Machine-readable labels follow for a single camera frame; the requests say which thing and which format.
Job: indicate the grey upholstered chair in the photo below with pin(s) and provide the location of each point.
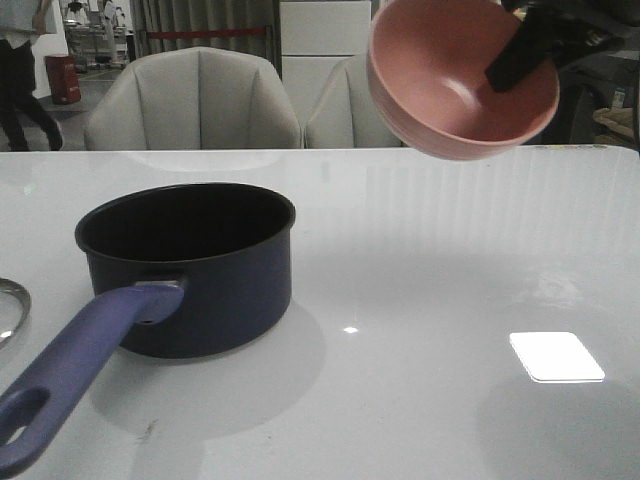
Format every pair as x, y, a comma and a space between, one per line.
199, 98
345, 116

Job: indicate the walking person in background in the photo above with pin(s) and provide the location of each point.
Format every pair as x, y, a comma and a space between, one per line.
18, 82

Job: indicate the grey curtain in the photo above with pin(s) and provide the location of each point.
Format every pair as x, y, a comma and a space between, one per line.
180, 15

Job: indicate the right grey upholstered chair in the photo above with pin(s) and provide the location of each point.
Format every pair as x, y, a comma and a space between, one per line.
345, 116

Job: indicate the red barrier belt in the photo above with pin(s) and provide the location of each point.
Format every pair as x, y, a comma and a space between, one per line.
208, 34

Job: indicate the pink plastic bowl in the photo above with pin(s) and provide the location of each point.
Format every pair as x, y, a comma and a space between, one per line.
426, 65

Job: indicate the beige cushion at right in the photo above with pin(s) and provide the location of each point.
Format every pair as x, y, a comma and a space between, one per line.
615, 124

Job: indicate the red waste bin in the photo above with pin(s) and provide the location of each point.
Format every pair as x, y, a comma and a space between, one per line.
63, 80

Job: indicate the white cabinet column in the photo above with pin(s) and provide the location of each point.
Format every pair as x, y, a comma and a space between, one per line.
315, 36

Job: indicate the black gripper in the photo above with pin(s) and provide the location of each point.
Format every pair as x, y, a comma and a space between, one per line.
564, 31

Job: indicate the dark blue saucepan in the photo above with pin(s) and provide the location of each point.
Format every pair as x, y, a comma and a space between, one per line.
178, 272

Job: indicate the left grey upholstered chair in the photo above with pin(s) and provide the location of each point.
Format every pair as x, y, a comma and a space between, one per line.
199, 98

